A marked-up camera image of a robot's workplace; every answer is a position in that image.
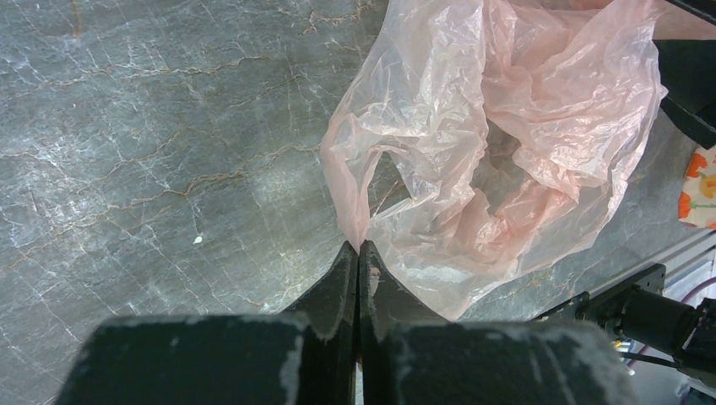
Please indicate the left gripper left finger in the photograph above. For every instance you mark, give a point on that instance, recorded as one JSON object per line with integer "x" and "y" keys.
{"x": 303, "y": 355}

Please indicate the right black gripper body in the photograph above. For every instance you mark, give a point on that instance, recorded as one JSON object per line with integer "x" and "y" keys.
{"x": 685, "y": 38}

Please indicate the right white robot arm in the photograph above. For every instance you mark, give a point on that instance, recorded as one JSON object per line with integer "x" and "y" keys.
{"x": 633, "y": 307}

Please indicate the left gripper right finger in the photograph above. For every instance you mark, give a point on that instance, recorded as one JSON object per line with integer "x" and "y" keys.
{"x": 411, "y": 355}

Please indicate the pink plastic trash bag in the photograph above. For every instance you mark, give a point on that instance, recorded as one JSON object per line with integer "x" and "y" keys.
{"x": 484, "y": 140}

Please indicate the floral orange garment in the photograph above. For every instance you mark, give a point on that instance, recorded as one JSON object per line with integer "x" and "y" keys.
{"x": 696, "y": 205}

